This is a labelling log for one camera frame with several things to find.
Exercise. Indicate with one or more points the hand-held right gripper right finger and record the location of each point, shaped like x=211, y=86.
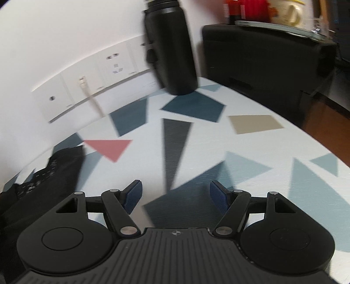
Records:
x=218, y=195

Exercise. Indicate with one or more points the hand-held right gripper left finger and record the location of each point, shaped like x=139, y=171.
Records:
x=134, y=194

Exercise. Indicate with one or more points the black knit sweater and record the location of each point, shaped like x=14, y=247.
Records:
x=32, y=191

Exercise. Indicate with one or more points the black box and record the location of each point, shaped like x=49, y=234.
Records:
x=259, y=60

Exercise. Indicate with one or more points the black bottle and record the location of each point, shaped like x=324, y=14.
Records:
x=172, y=49

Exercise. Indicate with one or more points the red container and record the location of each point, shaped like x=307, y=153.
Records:
x=248, y=11

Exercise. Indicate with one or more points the cream mug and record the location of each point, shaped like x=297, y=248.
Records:
x=284, y=12

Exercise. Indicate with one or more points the clear drinking glass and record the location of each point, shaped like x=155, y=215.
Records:
x=322, y=26

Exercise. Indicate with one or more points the white wall power socket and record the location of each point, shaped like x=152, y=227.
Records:
x=138, y=54
x=116, y=65

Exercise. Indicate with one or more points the white wall plate network port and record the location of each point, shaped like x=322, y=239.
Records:
x=76, y=76

